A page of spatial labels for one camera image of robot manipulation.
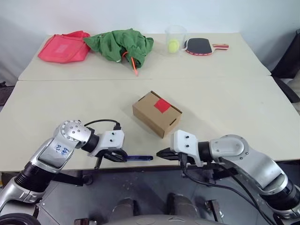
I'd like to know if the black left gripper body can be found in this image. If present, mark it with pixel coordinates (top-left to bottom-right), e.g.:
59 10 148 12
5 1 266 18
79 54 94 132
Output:
94 150 111 170

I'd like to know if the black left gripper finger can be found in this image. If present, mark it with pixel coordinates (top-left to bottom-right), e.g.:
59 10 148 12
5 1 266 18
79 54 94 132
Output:
104 154 125 163
109 150 128 159

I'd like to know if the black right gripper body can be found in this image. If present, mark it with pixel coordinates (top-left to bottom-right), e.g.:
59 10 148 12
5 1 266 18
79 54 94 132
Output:
178 152 196 168

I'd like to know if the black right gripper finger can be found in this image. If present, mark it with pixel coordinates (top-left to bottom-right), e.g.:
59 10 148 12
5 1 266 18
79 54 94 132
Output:
157 154 181 161
156 147 175 156

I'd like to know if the blue pen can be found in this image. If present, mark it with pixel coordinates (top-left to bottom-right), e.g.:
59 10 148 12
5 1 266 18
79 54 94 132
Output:
124 154 154 162

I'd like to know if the brown cardboard box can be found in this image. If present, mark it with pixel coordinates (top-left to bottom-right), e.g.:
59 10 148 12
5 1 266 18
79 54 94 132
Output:
132 90 184 139

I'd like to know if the red tape square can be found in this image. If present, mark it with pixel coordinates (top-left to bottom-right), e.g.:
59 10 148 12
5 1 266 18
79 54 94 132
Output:
154 99 171 113

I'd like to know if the black table caster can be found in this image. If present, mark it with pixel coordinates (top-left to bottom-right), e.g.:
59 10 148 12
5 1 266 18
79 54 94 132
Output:
82 174 95 186

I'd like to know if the dark rounded shape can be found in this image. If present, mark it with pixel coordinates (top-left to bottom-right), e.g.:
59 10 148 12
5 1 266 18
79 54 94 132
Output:
112 198 142 219

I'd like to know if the yellow tennis ball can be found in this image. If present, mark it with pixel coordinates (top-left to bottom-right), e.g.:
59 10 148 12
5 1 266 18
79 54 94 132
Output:
167 39 180 53

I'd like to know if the green crumpled garment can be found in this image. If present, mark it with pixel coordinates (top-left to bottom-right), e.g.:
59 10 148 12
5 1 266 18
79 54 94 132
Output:
83 28 155 70

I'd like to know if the black table tennis paddle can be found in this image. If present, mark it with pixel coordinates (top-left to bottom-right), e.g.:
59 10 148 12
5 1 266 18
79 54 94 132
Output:
183 37 230 57

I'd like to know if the red fabric bag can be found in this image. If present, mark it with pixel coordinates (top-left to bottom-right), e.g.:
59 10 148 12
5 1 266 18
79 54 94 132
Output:
37 30 91 64

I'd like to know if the dark object beside table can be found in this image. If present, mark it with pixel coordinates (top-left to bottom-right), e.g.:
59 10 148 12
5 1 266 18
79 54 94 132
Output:
0 81 16 107

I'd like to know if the clear plastic measuring cup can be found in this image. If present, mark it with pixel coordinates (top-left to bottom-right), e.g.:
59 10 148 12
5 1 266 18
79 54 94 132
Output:
165 25 189 54

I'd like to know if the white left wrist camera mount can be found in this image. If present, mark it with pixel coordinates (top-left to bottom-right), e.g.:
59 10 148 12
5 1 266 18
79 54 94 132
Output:
88 130 125 158

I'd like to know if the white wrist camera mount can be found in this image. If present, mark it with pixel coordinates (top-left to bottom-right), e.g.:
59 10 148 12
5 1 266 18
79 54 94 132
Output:
88 130 125 158
170 129 205 167

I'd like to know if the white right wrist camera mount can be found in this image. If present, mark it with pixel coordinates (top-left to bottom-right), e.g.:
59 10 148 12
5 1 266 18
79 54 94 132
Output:
170 129 205 167

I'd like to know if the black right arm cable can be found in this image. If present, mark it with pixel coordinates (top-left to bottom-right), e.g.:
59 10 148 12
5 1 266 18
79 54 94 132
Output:
179 153 282 225

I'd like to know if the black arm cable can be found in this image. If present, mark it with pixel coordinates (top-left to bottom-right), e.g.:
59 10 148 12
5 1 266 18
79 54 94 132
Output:
179 153 282 225
83 119 121 131

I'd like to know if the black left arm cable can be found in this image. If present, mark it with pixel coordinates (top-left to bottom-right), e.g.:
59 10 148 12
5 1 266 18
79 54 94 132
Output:
83 119 121 131

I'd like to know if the brown metal bracket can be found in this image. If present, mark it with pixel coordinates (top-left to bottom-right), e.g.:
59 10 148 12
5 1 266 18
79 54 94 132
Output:
204 199 226 222

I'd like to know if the orange drawstring cord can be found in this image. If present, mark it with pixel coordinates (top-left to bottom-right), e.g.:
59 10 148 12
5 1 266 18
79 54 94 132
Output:
121 51 139 77

